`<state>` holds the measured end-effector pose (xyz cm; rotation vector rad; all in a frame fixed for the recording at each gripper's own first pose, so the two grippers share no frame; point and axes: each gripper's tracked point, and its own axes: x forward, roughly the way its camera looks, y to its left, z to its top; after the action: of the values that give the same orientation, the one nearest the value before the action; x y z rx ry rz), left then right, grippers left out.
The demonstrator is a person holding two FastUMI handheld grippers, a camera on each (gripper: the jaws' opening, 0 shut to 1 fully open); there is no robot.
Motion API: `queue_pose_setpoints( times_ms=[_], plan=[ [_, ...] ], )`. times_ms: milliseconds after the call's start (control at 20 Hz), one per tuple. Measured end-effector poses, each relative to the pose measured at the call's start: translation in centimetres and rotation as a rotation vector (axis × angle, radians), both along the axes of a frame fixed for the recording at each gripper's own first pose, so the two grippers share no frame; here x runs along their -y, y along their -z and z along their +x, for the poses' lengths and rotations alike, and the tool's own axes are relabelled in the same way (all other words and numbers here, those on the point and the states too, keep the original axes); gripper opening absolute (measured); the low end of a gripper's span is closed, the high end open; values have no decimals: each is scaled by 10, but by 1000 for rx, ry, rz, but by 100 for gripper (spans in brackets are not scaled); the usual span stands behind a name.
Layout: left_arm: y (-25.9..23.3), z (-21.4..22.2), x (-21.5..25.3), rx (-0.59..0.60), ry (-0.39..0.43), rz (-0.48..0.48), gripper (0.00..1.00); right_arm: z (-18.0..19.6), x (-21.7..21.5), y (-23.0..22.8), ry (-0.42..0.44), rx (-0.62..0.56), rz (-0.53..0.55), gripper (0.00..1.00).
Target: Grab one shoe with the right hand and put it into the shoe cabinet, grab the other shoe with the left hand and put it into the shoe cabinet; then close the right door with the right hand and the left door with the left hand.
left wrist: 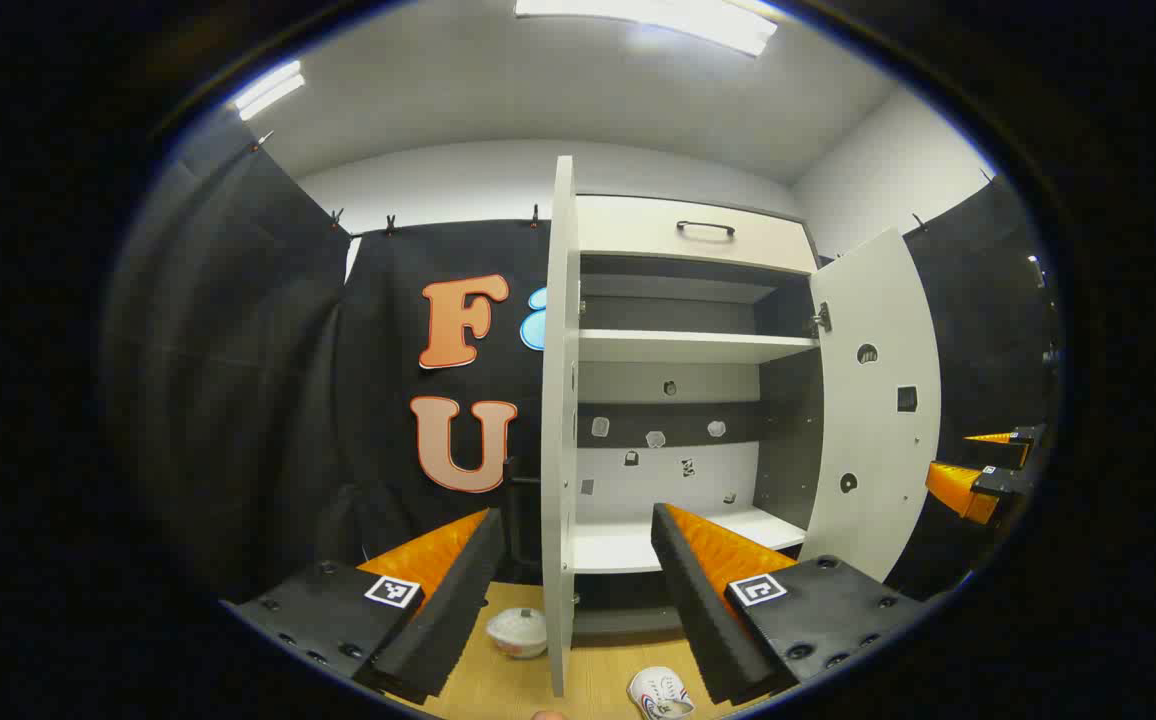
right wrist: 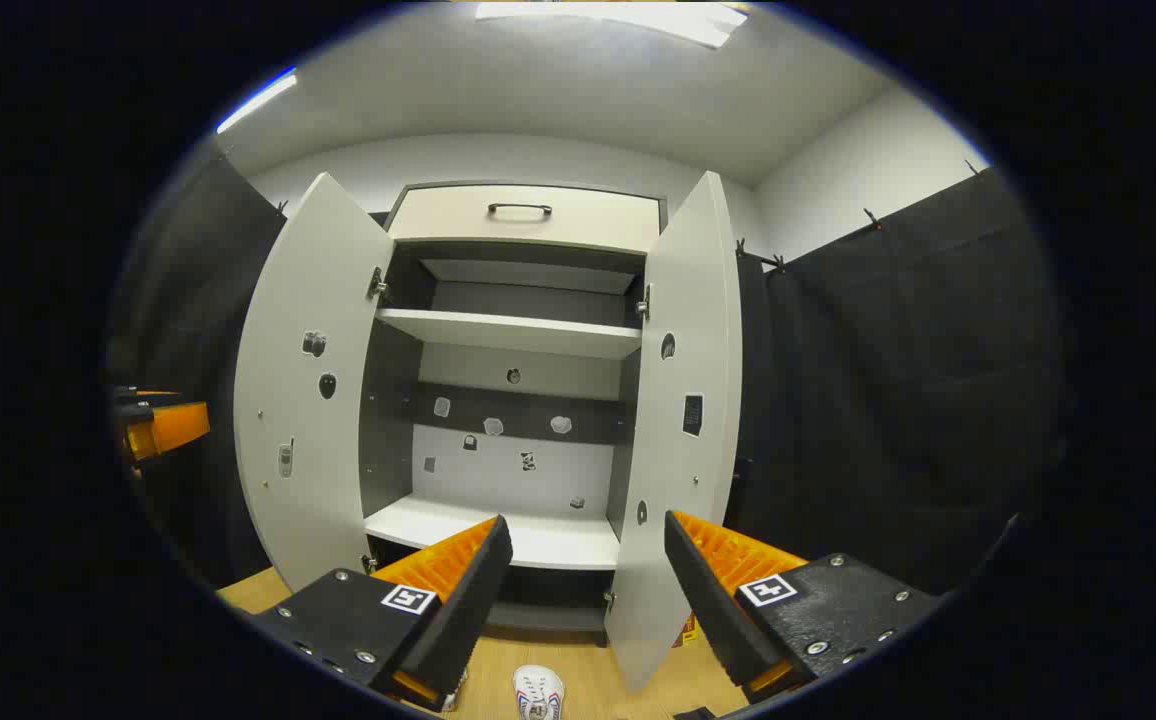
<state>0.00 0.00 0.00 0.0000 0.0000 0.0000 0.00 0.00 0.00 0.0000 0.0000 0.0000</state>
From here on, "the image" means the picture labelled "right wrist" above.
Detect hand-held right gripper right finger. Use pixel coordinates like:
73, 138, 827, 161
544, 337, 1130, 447
663, 510, 942, 704

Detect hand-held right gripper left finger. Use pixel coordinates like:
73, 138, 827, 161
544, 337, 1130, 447
248, 515, 515, 713

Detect cabinet door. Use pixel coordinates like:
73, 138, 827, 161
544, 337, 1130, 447
605, 170, 744, 693
233, 172, 396, 593

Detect grey white shoe cabinet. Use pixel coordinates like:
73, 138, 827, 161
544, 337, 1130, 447
233, 170, 744, 693

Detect beige cabinet drawer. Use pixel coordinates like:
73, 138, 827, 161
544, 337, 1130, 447
388, 183, 666, 253

